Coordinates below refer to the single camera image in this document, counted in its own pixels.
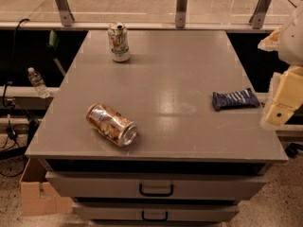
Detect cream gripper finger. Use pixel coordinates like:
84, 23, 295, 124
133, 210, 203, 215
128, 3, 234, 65
268, 72, 281, 100
259, 65, 303, 131

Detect blue rxbar blueberry wrapper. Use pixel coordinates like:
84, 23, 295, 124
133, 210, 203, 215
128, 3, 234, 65
212, 88, 260, 111

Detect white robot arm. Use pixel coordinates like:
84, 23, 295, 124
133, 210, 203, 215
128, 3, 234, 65
258, 5, 303, 131

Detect upright 7up can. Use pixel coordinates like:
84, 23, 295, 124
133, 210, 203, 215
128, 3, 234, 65
108, 22, 130, 62

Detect lying orange soda can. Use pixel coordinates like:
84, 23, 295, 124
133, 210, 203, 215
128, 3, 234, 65
86, 103, 137, 148

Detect grey drawer cabinet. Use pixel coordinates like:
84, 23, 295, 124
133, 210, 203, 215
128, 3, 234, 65
27, 30, 286, 227

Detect grey drawer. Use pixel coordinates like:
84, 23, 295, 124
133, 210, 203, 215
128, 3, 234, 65
73, 202, 239, 222
46, 172, 265, 201

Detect top grey drawer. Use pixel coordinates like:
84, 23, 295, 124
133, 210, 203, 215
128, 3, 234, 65
46, 172, 265, 201

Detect clear plastic water bottle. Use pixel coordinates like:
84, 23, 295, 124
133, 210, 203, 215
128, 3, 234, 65
27, 67, 50, 98

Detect cardboard box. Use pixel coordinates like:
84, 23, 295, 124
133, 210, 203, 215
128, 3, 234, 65
20, 159, 72, 217

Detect right metal bracket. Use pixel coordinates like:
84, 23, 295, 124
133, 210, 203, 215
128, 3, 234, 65
249, 0, 272, 29

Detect metal bracket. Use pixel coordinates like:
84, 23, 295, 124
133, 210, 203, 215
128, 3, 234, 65
55, 0, 75, 26
249, 0, 272, 29
175, 0, 187, 28

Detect middle metal bracket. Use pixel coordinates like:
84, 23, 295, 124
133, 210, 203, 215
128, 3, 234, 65
175, 0, 187, 28

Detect left metal bracket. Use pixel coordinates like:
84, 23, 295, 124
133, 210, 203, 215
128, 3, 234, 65
55, 0, 75, 26

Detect green handled tool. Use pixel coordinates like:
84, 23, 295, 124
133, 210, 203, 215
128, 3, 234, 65
45, 29, 66, 77

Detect black cable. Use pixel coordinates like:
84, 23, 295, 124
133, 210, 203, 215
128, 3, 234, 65
0, 17, 41, 178

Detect metal window rail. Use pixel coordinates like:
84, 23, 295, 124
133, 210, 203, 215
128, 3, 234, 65
0, 20, 285, 34

